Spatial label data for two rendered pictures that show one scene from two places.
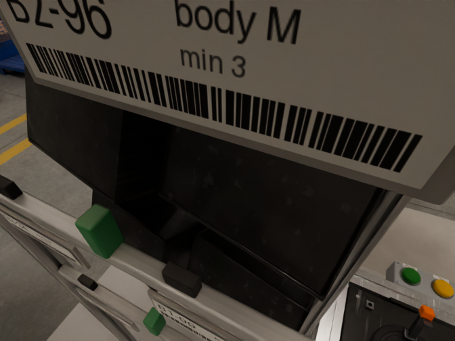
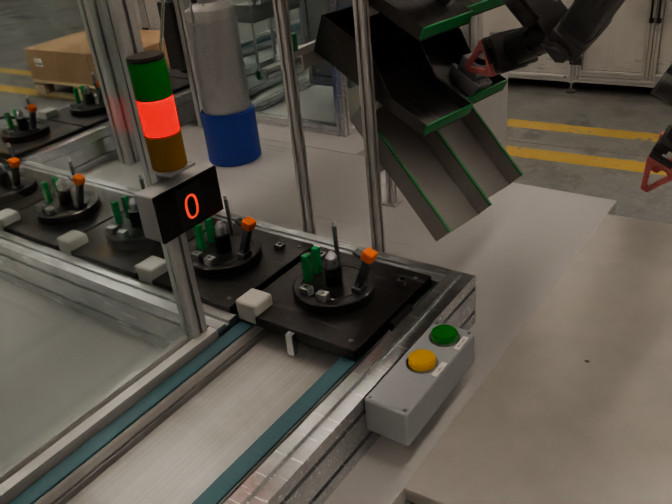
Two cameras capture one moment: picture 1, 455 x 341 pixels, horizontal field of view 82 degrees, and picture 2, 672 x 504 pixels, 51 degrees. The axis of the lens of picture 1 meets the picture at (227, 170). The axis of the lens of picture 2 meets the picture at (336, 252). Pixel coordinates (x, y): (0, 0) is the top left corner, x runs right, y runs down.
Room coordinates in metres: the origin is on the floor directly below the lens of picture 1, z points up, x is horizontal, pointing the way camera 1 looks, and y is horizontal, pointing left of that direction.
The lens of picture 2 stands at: (0.32, -1.34, 1.62)
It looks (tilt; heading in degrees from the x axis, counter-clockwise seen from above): 30 degrees down; 102
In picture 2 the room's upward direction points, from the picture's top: 6 degrees counter-clockwise
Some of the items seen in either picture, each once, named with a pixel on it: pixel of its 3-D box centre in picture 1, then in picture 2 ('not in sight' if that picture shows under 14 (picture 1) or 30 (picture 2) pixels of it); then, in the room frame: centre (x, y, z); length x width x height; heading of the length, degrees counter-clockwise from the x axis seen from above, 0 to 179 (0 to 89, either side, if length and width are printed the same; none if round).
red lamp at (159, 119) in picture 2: not in sight; (158, 114); (-0.08, -0.47, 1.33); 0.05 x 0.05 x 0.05
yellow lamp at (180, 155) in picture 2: not in sight; (166, 149); (-0.08, -0.47, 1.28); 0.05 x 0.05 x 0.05
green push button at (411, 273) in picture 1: (409, 276); (444, 336); (0.29, -0.46, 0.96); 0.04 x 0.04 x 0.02
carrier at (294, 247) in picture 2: not in sight; (221, 239); (-0.12, -0.24, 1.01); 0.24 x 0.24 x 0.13; 64
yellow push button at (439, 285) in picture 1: (442, 289); (422, 362); (0.26, -0.52, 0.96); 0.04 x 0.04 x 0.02
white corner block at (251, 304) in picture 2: not in sight; (254, 306); (-0.02, -0.40, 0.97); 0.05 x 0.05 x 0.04; 64
